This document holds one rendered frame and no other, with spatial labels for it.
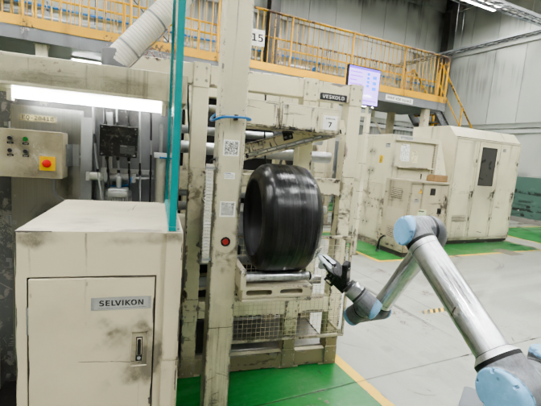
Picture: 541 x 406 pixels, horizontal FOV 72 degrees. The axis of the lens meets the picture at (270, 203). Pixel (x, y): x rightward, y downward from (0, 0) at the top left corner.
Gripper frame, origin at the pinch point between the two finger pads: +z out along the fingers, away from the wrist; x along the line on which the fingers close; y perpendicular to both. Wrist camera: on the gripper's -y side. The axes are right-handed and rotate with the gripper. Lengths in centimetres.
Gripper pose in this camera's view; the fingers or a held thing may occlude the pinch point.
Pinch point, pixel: (320, 254)
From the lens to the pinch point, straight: 182.8
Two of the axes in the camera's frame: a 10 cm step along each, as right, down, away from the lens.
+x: 5.6, -3.9, 7.3
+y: -4.1, 6.3, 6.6
